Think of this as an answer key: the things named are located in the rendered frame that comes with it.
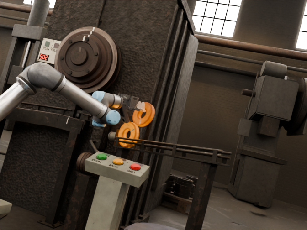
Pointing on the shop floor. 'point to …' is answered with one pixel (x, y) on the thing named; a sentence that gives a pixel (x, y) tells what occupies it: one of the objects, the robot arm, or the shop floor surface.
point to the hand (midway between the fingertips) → (144, 111)
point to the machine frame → (146, 60)
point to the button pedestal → (111, 189)
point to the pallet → (180, 192)
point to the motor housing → (80, 195)
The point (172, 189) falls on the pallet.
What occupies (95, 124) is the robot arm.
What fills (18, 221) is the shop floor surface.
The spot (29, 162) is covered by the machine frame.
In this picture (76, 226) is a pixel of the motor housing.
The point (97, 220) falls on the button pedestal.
